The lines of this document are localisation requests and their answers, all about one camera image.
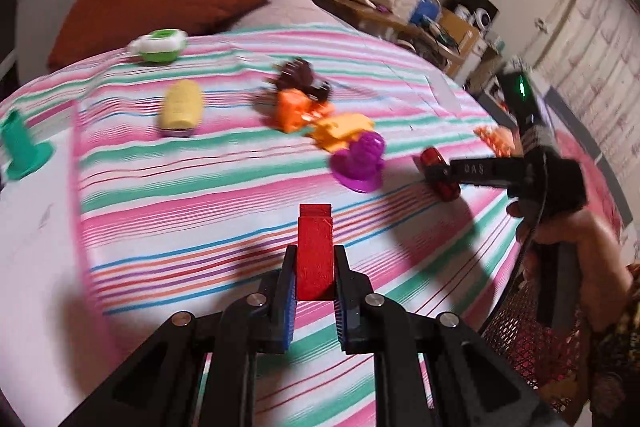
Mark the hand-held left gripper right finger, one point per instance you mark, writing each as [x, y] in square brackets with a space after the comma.
[342, 322]

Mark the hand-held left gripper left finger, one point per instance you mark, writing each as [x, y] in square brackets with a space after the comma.
[287, 322]

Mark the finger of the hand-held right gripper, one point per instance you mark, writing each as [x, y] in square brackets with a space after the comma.
[480, 171]

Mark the small red cylinder toy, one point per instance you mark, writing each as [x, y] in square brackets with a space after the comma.
[432, 159]

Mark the red rectangular block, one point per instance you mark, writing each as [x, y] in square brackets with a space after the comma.
[315, 252]

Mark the purple plastic toy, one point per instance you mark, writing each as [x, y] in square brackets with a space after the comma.
[360, 162]

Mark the yellow plastic piece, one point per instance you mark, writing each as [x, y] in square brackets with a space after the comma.
[340, 127]

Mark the orange plastic block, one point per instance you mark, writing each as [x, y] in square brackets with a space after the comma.
[292, 109]

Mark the yellow cylinder toy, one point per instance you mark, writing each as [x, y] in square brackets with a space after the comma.
[181, 107]

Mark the person's right hand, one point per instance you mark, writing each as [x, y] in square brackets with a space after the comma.
[595, 252]

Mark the orange mesh plastic piece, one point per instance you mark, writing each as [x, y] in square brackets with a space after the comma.
[500, 139]

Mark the white fabric label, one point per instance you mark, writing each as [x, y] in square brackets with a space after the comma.
[446, 94]

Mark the striped bedsheet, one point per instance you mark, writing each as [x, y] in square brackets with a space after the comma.
[200, 217]

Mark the cardboard box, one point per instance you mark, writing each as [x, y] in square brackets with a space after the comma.
[457, 32]

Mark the blue round container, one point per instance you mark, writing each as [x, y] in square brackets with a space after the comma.
[425, 12]

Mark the black printed box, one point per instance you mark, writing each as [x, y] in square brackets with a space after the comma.
[470, 2]

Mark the wooden side table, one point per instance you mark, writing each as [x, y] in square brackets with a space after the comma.
[370, 14]

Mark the brown plastic toy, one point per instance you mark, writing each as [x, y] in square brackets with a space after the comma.
[295, 74]

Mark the green and white container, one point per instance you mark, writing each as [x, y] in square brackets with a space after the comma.
[157, 47]

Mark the green plastic toy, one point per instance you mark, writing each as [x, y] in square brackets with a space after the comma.
[20, 147]

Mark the rust brown pillow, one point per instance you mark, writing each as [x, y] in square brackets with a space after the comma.
[160, 2]

